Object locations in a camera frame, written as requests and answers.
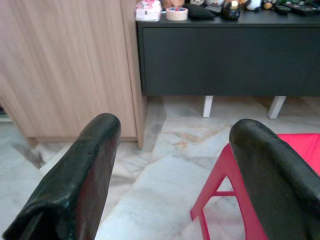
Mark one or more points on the white sideboard leg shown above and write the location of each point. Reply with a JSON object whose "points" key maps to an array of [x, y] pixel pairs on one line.
{"points": [[207, 106], [276, 107]]}

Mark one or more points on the black sideboard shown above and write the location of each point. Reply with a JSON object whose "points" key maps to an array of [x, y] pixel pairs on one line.
{"points": [[225, 60]]}

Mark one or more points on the light wooden cabinet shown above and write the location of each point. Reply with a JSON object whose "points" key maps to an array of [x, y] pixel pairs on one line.
{"points": [[62, 62]]}

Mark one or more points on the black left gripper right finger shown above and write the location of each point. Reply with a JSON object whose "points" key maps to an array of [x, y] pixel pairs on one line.
{"points": [[280, 190]]}

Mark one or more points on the black white penguin toy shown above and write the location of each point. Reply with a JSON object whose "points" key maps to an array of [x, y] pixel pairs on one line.
{"points": [[253, 4]]}

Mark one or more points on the white black plush toy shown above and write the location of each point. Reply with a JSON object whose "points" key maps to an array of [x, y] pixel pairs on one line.
{"points": [[215, 2]]}

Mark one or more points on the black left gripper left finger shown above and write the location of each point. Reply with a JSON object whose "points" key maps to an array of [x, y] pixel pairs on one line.
{"points": [[70, 187]]}

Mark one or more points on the beige masking tape roll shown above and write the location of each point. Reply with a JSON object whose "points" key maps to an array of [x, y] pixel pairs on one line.
{"points": [[176, 15]]}

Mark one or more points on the orange plush toy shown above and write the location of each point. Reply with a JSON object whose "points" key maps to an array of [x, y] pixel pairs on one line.
{"points": [[172, 3]]}

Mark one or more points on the pink white tissue pack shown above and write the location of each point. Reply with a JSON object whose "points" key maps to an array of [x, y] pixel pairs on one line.
{"points": [[148, 11]]}

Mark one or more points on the black remote control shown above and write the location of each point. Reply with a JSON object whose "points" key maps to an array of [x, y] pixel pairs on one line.
{"points": [[282, 9]]}

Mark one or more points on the red plastic stool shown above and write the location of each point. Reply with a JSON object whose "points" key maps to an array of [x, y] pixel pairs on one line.
{"points": [[225, 170]]}

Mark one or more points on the brown plush toy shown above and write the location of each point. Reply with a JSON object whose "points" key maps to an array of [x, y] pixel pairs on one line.
{"points": [[268, 4]]}

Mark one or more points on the black fabric pouch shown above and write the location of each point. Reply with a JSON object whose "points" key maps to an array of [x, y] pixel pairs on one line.
{"points": [[200, 12]]}

